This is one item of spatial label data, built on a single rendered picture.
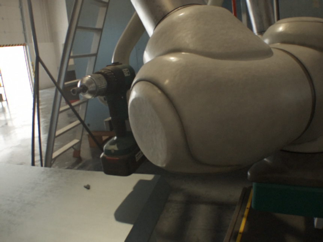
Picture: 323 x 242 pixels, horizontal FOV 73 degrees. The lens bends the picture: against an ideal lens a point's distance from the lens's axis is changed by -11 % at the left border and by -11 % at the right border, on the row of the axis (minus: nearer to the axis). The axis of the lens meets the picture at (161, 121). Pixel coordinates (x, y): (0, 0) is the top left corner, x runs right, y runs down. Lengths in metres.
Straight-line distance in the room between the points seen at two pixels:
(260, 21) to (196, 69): 0.85
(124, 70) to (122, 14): 2.11
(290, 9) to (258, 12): 1.29
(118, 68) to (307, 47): 0.35
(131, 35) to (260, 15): 0.55
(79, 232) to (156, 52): 0.39
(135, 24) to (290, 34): 0.49
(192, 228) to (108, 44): 1.98
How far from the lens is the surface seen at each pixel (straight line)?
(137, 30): 0.77
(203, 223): 1.51
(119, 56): 0.81
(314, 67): 0.38
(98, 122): 2.92
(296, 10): 2.36
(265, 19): 1.07
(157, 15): 0.36
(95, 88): 0.44
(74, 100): 6.47
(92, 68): 2.31
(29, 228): 0.61
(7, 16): 12.88
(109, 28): 2.67
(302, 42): 0.40
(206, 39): 0.27
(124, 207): 0.58
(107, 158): 0.53
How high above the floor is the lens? 0.97
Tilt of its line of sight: 16 degrees down
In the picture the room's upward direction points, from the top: 6 degrees counter-clockwise
